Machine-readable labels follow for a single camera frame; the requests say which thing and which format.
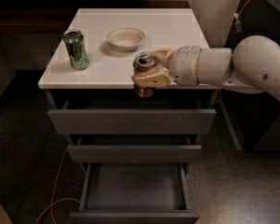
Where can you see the grey middle drawer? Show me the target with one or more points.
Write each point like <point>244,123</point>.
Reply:
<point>134,149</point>

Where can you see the grey drawer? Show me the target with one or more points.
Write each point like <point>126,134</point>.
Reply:
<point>130,114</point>
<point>134,149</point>
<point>134,194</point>

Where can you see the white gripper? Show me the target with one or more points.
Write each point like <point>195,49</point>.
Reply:
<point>183,64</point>

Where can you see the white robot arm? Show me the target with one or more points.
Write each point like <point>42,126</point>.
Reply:
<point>252,67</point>

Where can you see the orange drink can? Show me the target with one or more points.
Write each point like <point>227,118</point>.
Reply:
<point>142,63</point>

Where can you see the grey bottom drawer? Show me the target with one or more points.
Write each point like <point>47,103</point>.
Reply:
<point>134,194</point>

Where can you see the green drink can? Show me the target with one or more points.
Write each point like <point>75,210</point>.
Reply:
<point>74,42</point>

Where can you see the white paper bowl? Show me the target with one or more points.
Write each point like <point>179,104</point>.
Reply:
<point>126,39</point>

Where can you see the dark side cabinet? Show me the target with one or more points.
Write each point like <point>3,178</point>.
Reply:
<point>255,119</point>

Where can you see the grey top drawer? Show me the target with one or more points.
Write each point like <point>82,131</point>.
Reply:
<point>130,114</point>

